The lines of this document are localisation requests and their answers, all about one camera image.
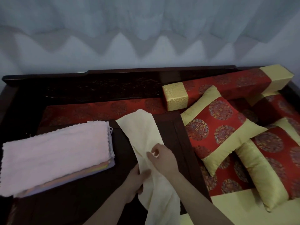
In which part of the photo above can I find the person's right hand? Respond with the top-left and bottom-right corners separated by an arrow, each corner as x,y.
146,142 -> 180,178

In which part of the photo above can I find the person's left hand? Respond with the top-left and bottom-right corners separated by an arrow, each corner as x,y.
121,163 -> 152,205

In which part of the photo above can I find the cream towel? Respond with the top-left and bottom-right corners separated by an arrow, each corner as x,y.
115,109 -> 181,225

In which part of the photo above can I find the lavender ribbed towel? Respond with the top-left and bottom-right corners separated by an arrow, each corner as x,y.
14,159 -> 116,198

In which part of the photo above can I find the light pink scalloped towel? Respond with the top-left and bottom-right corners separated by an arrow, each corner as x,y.
0,120 -> 115,197

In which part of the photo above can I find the person's left forearm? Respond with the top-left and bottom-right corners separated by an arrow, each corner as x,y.
82,189 -> 132,225

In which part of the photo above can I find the person's right forearm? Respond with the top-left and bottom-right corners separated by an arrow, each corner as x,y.
168,171 -> 233,225

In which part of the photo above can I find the dark wooden low table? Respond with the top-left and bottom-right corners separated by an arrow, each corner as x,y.
7,113 -> 213,225

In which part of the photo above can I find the red square pillow yellow border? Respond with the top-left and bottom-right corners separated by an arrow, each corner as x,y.
235,117 -> 300,213
180,85 -> 269,177

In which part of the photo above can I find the red patterned seat cushion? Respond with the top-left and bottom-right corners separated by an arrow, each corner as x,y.
180,152 -> 300,225
38,98 -> 169,134

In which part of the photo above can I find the red bolster with yellow ends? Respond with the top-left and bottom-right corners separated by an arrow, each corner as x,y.
162,64 -> 295,112
246,91 -> 300,129

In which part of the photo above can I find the white sheer curtain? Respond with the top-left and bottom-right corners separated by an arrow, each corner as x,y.
0,0 -> 300,57

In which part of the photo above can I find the dark carved wooden sofa frame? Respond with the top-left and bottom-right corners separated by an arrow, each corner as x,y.
0,65 -> 300,225

